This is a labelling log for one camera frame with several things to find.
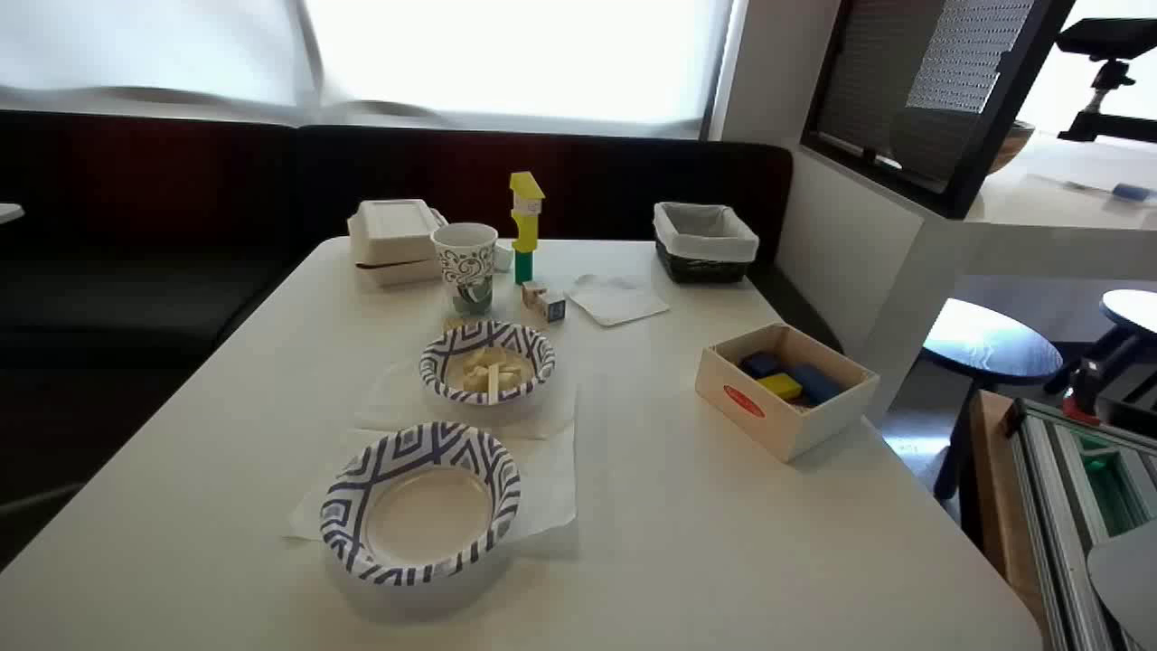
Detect yellow green block tower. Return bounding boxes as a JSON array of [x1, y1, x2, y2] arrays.
[[508, 165, 551, 288]]

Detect white food pieces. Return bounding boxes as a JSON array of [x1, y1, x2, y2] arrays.
[[451, 346, 534, 402]]

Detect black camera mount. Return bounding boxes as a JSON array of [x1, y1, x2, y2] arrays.
[[1051, 15, 1157, 145]]

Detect empty blue patterned paper bowl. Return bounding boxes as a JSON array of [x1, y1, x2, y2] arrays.
[[314, 418, 526, 598]]

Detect black computer monitor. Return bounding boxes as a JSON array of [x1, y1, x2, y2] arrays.
[[800, 0, 1079, 223]]

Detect white wooden box red label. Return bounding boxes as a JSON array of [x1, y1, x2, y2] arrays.
[[690, 318, 884, 468]]

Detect blue block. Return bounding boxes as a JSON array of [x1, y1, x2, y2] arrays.
[[737, 346, 789, 381], [789, 361, 848, 409]]

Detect dark upholstered bench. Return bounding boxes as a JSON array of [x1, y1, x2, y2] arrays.
[[0, 109, 848, 572]]

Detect wooden cart board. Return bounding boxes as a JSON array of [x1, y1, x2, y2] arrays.
[[962, 388, 1049, 632]]

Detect yellow block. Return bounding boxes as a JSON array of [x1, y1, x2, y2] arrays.
[[757, 370, 807, 404]]

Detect round white stool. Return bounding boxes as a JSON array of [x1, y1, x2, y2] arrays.
[[920, 296, 1067, 502], [1101, 285, 1157, 340]]

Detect white foam takeout container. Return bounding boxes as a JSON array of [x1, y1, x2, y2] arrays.
[[343, 195, 451, 288]]

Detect blue patterned bowl with pieces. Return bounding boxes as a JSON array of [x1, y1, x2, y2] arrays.
[[415, 318, 560, 416]]

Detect patterned paper cup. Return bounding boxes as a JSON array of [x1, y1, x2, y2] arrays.
[[428, 221, 504, 322]]

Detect aluminium frame cart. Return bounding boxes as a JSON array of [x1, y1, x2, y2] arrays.
[[1007, 391, 1157, 651]]

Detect small square white napkin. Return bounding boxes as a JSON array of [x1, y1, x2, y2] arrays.
[[563, 268, 672, 333]]

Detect brown bowl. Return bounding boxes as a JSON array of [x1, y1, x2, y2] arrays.
[[989, 118, 1039, 179]]

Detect red black clamp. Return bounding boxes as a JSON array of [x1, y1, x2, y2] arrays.
[[1060, 359, 1108, 428]]

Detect white desk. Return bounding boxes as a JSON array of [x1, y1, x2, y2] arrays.
[[769, 139, 1157, 428]]

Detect dark basket with white liner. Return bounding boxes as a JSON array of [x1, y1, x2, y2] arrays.
[[653, 198, 762, 288]]

